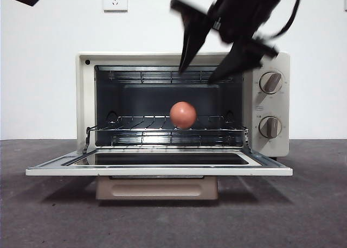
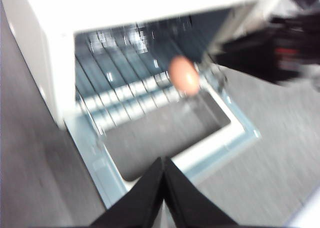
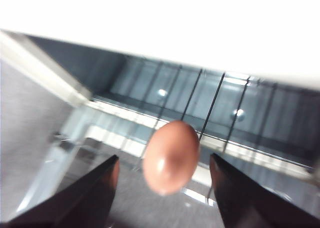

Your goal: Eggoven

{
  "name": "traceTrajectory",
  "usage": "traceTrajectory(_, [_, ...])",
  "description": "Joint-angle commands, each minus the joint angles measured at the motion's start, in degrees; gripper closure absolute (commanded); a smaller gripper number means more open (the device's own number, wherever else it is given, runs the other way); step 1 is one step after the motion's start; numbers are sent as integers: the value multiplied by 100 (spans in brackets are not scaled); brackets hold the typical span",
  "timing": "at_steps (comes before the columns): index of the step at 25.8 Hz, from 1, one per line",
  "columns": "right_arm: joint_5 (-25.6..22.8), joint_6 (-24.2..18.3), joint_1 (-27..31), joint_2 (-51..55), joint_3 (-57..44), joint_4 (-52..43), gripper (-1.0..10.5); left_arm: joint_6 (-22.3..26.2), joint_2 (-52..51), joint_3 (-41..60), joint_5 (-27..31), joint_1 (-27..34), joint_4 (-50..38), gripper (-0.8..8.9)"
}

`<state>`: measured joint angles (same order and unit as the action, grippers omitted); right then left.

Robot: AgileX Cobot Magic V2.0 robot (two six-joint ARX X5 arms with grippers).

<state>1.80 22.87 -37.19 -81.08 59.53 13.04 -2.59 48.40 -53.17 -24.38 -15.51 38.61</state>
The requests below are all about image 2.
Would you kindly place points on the oven door with glass window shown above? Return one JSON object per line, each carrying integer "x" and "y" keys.
{"x": 225, "y": 148}

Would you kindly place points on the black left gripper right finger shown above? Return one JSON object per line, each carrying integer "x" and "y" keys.
{"x": 190, "y": 203}

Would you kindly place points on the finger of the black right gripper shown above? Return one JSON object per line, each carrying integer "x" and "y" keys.
{"x": 250, "y": 56}

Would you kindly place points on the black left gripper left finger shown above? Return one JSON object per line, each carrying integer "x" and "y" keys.
{"x": 140, "y": 203}

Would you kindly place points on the cream Toshiba toaster oven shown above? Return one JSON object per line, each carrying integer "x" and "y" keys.
{"x": 100, "y": 11}

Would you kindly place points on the brown egg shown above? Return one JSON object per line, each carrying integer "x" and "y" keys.
{"x": 184, "y": 75}

